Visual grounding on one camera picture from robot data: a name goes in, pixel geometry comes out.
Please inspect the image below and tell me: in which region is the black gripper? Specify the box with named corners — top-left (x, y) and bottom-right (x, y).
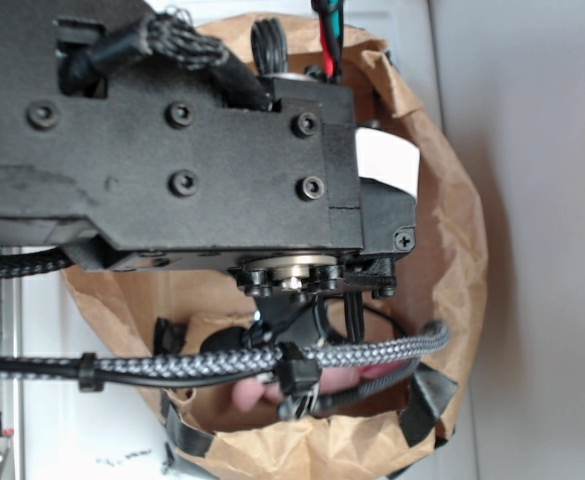
top-left (231, 127), bottom-right (420, 348)

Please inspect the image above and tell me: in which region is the pink plush bunny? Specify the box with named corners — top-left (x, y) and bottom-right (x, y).
top-left (231, 362), bottom-right (401, 413)

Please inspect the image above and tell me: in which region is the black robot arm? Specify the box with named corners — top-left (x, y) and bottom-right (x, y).
top-left (0, 1), bottom-right (419, 342)

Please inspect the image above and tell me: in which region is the brown paper bag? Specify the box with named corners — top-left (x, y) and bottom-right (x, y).
top-left (64, 27), bottom-right (488, 479)

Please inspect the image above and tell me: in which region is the grey braided cable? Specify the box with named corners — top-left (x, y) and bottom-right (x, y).
top-left (0, 319), bottom-right (452, 396)

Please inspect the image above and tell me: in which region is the red wire bundle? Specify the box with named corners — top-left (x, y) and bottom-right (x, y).
top-left (310, 0), bottom-right (344, 81)

